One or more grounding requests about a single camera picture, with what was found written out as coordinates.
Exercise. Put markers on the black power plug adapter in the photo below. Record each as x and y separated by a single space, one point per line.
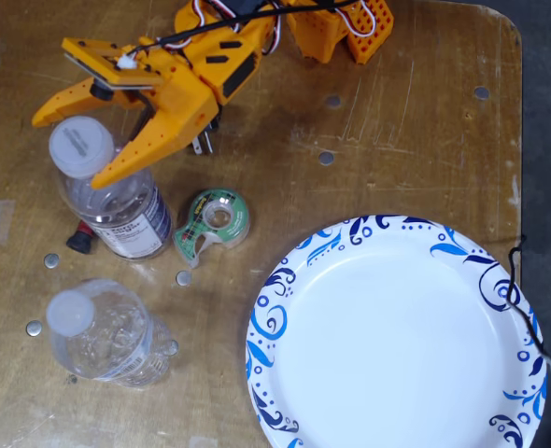
196 145

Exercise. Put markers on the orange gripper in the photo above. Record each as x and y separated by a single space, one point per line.
178 108

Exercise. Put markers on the clear bottle wide white cap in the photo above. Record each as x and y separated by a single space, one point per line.
126 219

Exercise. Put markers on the round metal disc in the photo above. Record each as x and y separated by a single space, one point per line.
51 260
183 278
173 347
34 328

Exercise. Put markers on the clear water bottle blue label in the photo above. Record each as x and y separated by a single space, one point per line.
107 336

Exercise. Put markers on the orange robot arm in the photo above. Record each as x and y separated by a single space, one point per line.
250 42

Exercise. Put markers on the red black screwdriver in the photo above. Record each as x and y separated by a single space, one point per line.
81 238

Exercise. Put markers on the wrist camera on orange mount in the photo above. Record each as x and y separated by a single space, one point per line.
103 58

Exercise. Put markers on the green tape dispenser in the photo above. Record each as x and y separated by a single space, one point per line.
196 224

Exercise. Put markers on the blue floral paper plate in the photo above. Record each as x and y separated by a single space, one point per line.
387 336

